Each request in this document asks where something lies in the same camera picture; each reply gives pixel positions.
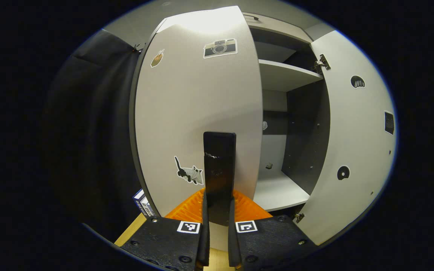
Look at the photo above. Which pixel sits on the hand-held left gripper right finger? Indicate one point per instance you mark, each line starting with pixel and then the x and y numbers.
pixel 233 241

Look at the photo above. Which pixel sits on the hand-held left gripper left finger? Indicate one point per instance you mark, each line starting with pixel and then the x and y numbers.
pixel 204 241

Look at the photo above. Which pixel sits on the grey double-door shoe cabinet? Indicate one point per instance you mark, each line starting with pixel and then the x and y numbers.
pixel 305 143

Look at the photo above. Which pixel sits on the grey cabinet door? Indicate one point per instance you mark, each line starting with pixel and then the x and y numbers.
pixel 352 150
pixel 194 113

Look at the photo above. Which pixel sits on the metal door hinge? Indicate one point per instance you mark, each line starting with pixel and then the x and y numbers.
pixel 322 62
pixel 298 217

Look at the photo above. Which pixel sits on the grey cabinet shelf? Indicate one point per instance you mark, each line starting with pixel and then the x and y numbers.
pixel 285 75

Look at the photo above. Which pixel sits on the grey cabinet drawer front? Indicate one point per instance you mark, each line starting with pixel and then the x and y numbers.
pixel 277 32

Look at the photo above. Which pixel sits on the blue white box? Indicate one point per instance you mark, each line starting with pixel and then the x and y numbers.
pixel 143 205

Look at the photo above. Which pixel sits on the black backdrop cloth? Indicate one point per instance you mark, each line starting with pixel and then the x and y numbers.
pixel 89 131

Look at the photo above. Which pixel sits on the black cloth clip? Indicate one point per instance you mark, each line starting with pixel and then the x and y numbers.
pixel 138 47

